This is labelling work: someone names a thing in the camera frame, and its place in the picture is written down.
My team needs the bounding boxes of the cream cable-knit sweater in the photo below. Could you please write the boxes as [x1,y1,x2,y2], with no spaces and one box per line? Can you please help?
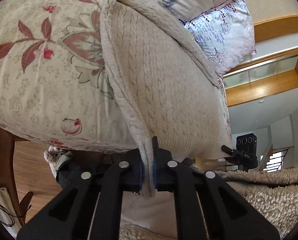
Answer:
[100,0,232,196]

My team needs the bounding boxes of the stair railing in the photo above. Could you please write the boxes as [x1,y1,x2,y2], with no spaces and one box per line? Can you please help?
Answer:
[257,145,294,173]

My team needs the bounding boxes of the cream fleece sleeve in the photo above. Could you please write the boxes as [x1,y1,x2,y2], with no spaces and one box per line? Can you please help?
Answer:
[119,168,298,239]

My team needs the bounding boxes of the wooden chair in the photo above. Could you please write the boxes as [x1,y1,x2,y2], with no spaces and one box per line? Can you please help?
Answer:
[0,128,33,226]

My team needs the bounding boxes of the white purple tree-print pillow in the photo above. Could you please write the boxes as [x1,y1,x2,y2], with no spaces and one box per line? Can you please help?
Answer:
[184,0,256,76]

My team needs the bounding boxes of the floral bed sheet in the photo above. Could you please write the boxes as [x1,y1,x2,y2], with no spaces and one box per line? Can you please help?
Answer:
[0,0,233,155]

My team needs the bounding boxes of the wooden wall shelf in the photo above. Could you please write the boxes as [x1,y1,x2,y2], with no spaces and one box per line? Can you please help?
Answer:
[224,15,298,107]

